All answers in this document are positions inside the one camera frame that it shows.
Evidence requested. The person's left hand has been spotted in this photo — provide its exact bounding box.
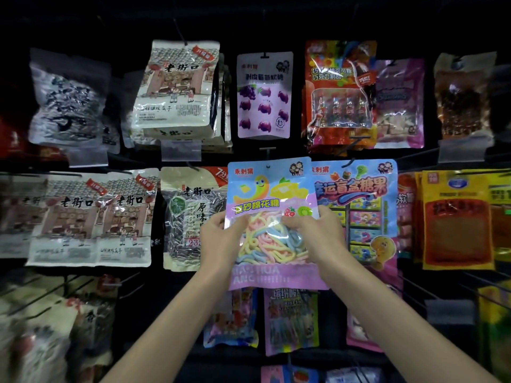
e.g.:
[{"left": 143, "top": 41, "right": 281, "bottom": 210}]
[{"left": 198, "top": 211, "right": 251, "bottom": 276}]

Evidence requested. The person's right hand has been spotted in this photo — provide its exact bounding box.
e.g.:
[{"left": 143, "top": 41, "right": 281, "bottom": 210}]
[{"left": 281, "top": 205, "right": 349, "bottom": 276}]

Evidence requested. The pastel marshmallow rope candy packet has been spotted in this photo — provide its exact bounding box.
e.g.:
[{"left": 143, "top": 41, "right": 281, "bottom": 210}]
[{"left": 224, "top": 157, "right": 329, "bottom": 292}]

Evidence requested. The person's left forearm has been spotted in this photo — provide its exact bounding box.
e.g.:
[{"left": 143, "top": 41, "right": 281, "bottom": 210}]
[{"left": 100, "top": 267, "right": 233, "bottom": 383}]

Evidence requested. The person's right forearm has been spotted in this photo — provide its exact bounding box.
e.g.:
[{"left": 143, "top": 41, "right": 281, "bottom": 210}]
[{"left": 317, "top": 251, "right": 500, "bottom": 383}]

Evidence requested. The beige sunflower seed packet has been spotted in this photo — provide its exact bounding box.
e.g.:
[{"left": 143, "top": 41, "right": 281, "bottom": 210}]
[{"left": 160, "top": 166, "right": 229, "bottom": 272}]

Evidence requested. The blue colourful candy packet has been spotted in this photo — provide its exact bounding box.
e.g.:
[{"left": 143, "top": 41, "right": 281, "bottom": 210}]
[{"left": 311, "top": 159, "right": 399, "bottom": 272}]

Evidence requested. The blue cartoon candy packet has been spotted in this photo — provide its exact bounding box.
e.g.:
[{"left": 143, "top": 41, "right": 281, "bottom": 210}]
[{"left": 203, "top": 288, "right": 259, "bottom": 349}]

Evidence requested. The clear price tag holder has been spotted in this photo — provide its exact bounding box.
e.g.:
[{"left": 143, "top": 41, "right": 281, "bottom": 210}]
[
  {"left": 161, "top": 140, "right": 203, "bottom": 162},
  {"left": 67, "top": 147, "right": 109, "bottom": 168},
  {"left": 424, "top": 299, "right": 476, "bottom": 326},
  {"left": 438, "top": 135, "right": 495, "bottom": 163}
]

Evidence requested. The purple green candy packet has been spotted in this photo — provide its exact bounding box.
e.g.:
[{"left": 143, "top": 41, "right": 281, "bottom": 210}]
[{"left": 263, "top": 289, "right": 320, "bottom": 357}]

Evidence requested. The red snack packet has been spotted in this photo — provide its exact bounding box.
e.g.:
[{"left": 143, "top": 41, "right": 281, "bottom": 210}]
[{"left": 397, "top": 173, "right": 418, "bottom": 260}]

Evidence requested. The white seed packet building print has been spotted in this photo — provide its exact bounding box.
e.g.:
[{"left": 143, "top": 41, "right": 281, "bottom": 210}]
[
  {"left": 95, "top": 168, "right": 160, "bottom": 268},
  {"left": 0, "top": 174, "right": 49, "bottom": 259},
  {"left": 132, "top": 40, "right": 221, "bottom": 141},
  {"left": 26, "top": 173, "right": 109, "bottom": 268}
]

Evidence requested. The pink white candy packet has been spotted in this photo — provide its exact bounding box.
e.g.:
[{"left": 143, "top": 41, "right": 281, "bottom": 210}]
[{"left": 346, "top": 269, "right": 405, "bottom": 353}]

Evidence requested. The white packet purple grape print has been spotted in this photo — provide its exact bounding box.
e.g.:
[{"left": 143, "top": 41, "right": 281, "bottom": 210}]
[{"left": 236, "top": 51, "right": 294, "bottom": 140}]

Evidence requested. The orange cola gummy packet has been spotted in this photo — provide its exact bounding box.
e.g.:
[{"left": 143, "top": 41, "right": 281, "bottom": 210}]
[{"left": 302, "top": 40, "right": 378, "bottom": 151}]

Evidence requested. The pink blue candy packet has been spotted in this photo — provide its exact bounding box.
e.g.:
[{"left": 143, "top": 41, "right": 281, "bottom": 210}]
[{"left": 261, "top": 365, "right": 320, "bottom": 383}]

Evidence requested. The yellow spicy strip packet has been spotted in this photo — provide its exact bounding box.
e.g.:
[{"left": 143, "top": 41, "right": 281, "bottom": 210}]
[
  {"left": 421, "top": 170, "right": 496, "bottom": 271},
  {"left": 488, "top": 171, "right": 511, "bottom": 263}
]

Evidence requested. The pale blue candy packet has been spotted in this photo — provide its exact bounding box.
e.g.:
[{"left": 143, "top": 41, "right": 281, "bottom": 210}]
[{"left": 325, "top": 367, "right": 385, "bottom": 383}]

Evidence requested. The clear brown snack packet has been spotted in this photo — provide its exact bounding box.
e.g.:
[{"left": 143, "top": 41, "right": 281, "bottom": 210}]
[{"left": 434, "top": 51, "right": 497, "bottom": 141}]

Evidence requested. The clear black-print seed packet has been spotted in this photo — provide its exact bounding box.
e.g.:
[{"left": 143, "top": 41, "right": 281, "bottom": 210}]
[{"left": 28, "top": 48, "right": 113, "bottom": 149}]

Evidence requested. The pile of pale snack packets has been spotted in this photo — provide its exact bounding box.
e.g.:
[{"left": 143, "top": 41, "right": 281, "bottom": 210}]
[{"left": 0, "top": 274, "right": 117, "bottom": 383}]

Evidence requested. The yellow green snack packet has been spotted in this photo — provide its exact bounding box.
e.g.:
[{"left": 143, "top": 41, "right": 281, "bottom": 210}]
[{"left": 477, "top": 284, "right": 511, "bottom": 380}]

